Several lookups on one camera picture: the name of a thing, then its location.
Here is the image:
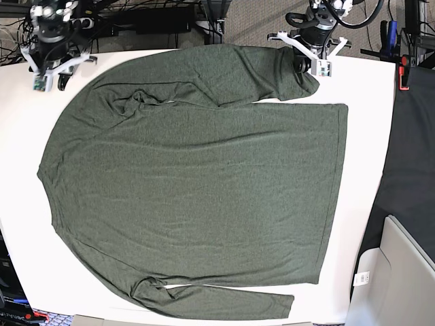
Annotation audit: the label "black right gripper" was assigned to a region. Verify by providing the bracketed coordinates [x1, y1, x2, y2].
[35, 19, 72, 91]

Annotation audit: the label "tangled black cables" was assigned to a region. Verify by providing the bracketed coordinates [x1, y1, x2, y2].
[0, 0, 113, 65]

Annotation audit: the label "beige plastic bin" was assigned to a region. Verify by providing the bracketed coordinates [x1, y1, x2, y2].
[345, 215, 434, 326]

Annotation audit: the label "orange black clamp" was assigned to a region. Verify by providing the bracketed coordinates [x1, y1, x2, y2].
[398, 55, 411, 91]

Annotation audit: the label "black flat electronics box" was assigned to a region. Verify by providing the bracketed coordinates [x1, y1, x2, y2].
[135, 22, 191, 35]

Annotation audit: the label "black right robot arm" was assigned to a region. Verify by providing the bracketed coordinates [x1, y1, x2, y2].
[29, 1, 73, 92]

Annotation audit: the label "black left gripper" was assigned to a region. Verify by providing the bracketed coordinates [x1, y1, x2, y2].
[294, 18, 334, 73]

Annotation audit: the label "blue handled clamp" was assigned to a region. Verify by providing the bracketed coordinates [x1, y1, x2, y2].
[380, 20, 397, 58]

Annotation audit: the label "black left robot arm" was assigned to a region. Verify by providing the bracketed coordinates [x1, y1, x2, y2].
[285, 1, 352, 77]

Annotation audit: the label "orange clamp bottom left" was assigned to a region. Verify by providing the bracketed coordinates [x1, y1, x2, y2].
[24, 311, 50, 323]

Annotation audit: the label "grey metal table leg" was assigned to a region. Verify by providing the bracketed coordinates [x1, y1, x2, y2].
[194, 0, 231, 45]

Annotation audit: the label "thick black hose loop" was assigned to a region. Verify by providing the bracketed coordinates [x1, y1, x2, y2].
[336, 0, 385, 30]

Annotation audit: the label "dark green long-sleeve shirt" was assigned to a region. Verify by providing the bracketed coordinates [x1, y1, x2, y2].
[37, 45, 348, 321]

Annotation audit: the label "white barcode label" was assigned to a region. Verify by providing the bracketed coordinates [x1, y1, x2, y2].
[353, 271, 370, 287]

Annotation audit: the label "black printed box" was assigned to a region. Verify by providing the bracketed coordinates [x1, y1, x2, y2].
[1, 236, 31, 325]

